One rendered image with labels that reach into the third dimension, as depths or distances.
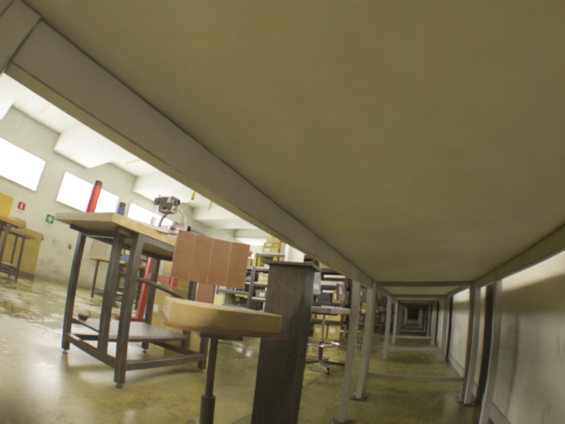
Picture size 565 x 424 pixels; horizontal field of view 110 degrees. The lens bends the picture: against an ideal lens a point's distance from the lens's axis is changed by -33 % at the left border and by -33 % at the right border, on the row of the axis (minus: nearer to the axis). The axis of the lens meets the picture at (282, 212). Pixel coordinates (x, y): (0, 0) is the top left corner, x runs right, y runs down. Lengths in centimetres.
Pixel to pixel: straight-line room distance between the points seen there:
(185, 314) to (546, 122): 86
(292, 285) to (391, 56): 116
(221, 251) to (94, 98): 103
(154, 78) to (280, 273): 113
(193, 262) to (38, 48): 107
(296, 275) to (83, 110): 116
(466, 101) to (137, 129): 38
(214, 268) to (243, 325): 46
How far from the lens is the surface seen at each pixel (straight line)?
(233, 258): 129
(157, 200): 221
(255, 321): 88
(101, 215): 171
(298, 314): 132
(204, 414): 109
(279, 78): 31
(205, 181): 46
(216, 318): 85
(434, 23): 27
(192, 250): 126
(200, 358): 240
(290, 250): 141
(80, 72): 36
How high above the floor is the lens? 66
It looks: 18 degrees up
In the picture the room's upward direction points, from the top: 7 degrees clockwise
